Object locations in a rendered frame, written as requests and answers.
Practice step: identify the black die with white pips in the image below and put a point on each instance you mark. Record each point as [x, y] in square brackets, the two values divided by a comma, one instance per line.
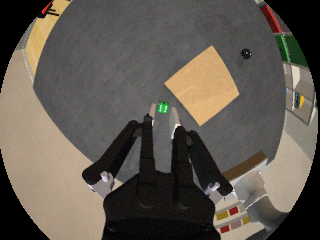
[246, 53]

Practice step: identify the tan square mat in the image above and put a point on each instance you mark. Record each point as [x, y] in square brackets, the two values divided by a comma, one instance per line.
[204, 85]

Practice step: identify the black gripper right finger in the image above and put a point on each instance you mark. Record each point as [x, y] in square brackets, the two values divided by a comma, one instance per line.
[213, 183]

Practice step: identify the green die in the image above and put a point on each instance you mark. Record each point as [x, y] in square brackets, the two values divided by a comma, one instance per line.
[163, 107]

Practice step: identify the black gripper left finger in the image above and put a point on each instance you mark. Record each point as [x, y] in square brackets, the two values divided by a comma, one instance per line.
[99, 176]

